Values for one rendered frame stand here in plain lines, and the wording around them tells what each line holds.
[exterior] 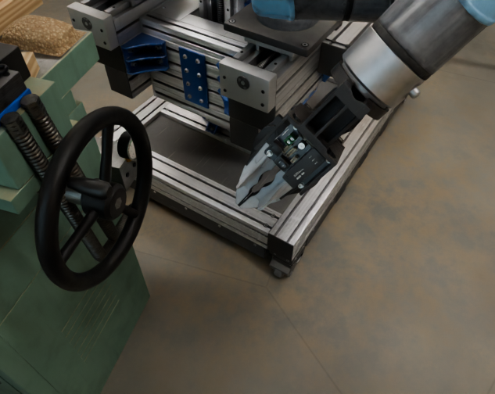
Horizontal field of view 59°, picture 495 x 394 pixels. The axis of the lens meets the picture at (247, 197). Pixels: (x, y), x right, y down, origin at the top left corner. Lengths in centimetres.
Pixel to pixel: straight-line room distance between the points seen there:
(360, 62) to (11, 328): 77
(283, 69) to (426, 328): 94
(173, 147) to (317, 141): 126
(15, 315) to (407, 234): 132
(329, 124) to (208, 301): 114
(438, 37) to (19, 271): 77
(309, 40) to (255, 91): 16
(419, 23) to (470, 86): 214
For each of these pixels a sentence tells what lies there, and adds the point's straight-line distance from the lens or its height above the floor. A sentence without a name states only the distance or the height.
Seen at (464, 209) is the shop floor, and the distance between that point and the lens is 191.
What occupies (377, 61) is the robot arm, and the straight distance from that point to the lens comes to 44.
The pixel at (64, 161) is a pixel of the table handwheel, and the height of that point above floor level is 94.
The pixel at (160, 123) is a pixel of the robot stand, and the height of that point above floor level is 21.
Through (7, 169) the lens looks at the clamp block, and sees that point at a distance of 67.
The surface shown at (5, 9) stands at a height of 93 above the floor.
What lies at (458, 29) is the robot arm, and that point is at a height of 114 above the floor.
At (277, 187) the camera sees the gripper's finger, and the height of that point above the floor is 94.
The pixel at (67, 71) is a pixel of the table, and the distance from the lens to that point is 89.
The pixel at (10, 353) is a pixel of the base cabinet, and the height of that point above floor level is 51.
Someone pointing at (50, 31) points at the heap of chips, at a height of 93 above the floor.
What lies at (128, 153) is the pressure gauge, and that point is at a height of 67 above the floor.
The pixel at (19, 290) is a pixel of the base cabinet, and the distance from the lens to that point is 93.
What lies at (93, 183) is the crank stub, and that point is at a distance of 59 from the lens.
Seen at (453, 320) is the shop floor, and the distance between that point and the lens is 161.
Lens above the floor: 133
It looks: 49 degrees down
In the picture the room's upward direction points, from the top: straight up
